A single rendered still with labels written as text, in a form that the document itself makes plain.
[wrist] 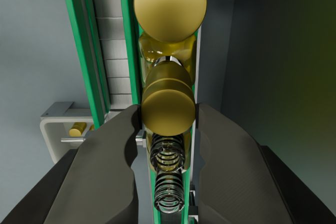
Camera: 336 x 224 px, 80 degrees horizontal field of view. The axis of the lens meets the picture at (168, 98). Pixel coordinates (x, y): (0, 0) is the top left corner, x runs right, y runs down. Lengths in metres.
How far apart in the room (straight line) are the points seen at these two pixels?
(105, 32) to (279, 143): 0.33
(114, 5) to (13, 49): 0.35
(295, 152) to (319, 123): 0.04
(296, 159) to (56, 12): 0.54
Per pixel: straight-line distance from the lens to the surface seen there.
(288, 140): 0.24
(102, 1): 0.40
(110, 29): 0.40
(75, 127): 0.62
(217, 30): 0.53
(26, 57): 0.65
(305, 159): 0.22
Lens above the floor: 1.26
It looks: 62 degrees down
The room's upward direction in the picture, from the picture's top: 180 degrees counter-clockwise
